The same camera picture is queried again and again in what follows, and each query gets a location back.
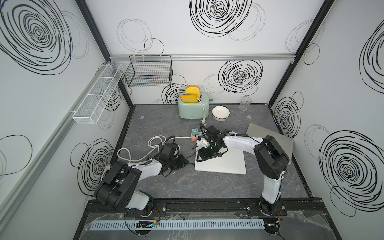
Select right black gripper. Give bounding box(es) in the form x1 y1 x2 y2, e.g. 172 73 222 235
195 140 221 161

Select pink power strip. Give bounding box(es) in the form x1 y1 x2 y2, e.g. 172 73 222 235
191 133 201 142

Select teal charger adapter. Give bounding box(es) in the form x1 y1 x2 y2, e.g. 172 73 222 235
192 129 199 136

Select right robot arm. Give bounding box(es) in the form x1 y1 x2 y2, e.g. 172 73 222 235
196 123 289 216

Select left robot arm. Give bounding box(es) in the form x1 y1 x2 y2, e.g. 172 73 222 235
94 143 190 216

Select silver laptop centre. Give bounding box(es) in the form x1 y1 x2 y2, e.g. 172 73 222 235
195 148 246 175

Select grey laptop right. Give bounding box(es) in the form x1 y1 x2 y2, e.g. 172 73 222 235
246 123 294 165

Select white scalloped bowl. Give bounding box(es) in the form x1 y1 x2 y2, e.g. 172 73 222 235
212 106 230 122

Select mint green toaster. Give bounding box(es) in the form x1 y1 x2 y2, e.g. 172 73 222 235
178 93 210 120

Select clear drinking glass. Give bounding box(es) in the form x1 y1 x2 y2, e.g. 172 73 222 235
239 96 252 111

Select front yellow toast slice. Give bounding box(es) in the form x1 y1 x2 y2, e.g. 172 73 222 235
180 94 199 103

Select yellow toast slice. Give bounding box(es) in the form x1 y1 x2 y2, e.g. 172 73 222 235
180 94 199 103
185 86 201 98

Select rear yellow toast slice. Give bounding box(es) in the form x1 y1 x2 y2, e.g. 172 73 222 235
185 86 201 98

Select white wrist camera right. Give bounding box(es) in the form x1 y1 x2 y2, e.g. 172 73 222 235
197 138 210 149

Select white power strip cord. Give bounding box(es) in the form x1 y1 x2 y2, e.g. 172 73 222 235
116 134 193 164

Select black charging cable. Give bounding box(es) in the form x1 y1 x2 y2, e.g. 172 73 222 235
179 140 200 163

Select white toaster power cord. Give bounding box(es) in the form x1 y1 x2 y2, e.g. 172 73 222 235
196 95 208 125

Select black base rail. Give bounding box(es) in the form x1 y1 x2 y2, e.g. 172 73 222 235
86 197 326 217

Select grey slotted cable duct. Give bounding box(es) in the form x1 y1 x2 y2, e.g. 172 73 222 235
89 219 265 231

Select black wire basket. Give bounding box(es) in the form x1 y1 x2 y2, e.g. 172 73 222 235
124 55 173 88

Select white wire shelf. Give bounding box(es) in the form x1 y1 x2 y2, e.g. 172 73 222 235
73 63 124 125

